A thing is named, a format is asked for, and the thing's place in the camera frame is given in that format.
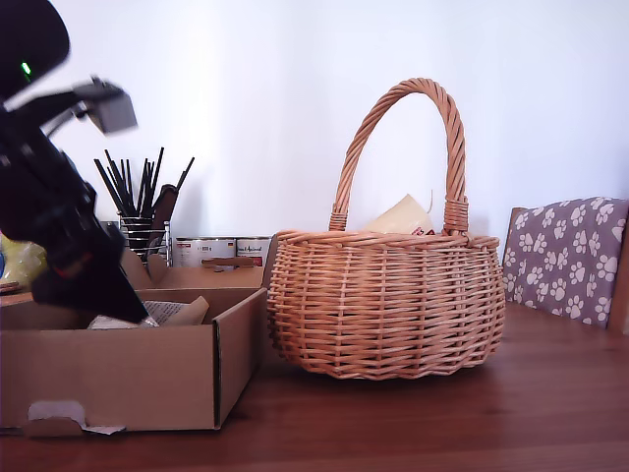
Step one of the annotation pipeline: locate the red and cream egg bag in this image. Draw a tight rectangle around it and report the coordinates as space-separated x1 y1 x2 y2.
363 194 436 236

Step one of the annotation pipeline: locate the metal wire utensil holder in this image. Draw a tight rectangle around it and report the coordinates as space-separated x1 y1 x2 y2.
117 211 173 269

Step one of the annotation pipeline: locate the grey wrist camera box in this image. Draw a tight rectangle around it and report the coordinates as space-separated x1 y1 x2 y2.
73 76 140 135

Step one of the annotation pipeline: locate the yellow-green plastic bag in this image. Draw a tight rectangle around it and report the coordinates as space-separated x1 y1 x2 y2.
0 235 50 291

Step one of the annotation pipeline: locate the woven wicker basket with handle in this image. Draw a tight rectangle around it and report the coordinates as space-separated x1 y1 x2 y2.
266 77 506 381

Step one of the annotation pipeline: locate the brown cardboard box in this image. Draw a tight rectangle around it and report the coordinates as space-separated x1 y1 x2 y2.
0 233 279 439

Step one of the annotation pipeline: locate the grey paw print cushion cover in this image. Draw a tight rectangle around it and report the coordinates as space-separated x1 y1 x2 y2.
500 196 629 329

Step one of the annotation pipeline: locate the white Galaxy egg bag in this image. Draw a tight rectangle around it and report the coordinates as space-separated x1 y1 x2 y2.
87 296 210 329

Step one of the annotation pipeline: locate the tin can with script label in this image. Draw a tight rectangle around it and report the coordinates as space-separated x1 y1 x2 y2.
236 236 274 269

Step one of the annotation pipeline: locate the brown wooden handle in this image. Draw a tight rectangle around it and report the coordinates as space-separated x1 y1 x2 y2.
149 184 179 262

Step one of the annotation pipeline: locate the thin black stick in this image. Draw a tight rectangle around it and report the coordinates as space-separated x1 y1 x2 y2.
103 149 133 216
145 146 166 217
93 157 127 216
125 157 137 216
174 155 197 192
136 156 149 216

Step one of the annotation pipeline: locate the small flat brown object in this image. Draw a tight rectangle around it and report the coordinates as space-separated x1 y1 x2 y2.
200 258 257 271

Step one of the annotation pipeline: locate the tin can with 800g label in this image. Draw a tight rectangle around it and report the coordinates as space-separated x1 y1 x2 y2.
175 236 240 269

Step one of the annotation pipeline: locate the torn white paper scrap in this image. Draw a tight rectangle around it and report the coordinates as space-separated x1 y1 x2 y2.
27 400 129 437

